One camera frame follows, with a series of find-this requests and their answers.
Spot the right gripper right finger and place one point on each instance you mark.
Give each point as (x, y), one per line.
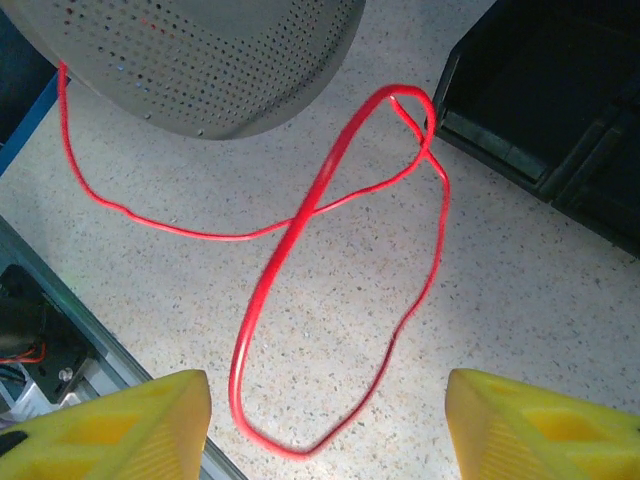
(525, 440)

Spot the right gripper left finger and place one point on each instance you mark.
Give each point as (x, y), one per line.
(125, 440)

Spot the black plastic bin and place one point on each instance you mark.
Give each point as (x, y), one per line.
(525, 60)
(610, 200)

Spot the blue table edge strip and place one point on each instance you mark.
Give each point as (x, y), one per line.
(30, 125)

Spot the aluminium front rail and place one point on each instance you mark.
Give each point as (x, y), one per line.
(90, 325)

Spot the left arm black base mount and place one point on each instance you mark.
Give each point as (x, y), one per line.
(30, 310)

